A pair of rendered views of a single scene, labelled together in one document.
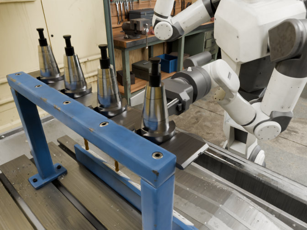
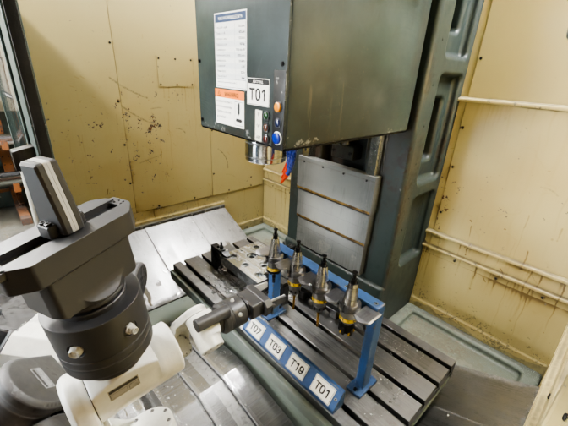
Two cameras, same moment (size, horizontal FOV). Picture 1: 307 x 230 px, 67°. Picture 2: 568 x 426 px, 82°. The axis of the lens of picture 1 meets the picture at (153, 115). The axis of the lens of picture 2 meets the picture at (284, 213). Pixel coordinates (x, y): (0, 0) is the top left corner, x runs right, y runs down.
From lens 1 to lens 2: 1.36 m
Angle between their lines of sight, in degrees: 126
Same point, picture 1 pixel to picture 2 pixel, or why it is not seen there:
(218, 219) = (209, 383)
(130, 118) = (285, 263)
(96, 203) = (310, 354)
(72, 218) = (324, 346)
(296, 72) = not seen: hidden behind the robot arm
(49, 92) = (335, 278)
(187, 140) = (262, 252)
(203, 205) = (214, 399)
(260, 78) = not seen: hidden behind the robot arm
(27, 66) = not seen: outside the picture
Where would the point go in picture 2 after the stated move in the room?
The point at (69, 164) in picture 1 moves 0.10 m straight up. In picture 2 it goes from (348, 398) to (352, 375)
